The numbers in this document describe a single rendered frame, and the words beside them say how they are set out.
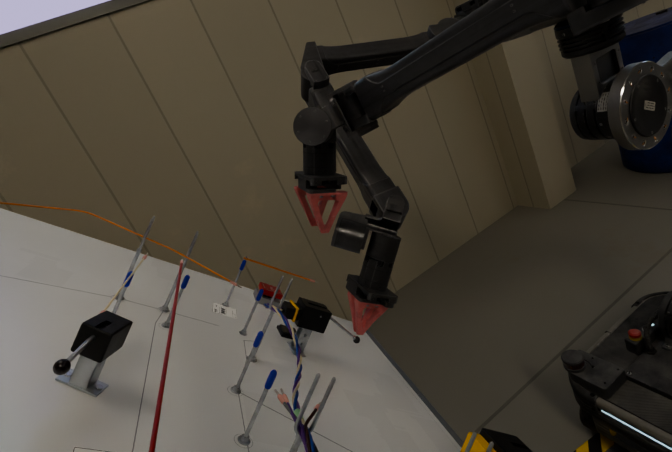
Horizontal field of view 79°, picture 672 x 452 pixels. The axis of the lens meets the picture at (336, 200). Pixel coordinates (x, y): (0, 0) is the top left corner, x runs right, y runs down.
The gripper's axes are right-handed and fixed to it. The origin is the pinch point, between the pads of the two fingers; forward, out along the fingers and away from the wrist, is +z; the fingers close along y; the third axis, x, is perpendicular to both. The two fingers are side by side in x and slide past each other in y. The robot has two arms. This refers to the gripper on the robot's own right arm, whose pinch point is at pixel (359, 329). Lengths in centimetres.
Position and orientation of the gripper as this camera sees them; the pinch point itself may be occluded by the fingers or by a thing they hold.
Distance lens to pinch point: 84.2
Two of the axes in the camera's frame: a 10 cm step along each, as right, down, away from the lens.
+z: -2.7, 9.6, 0.8
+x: 8.9, 2.1, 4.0
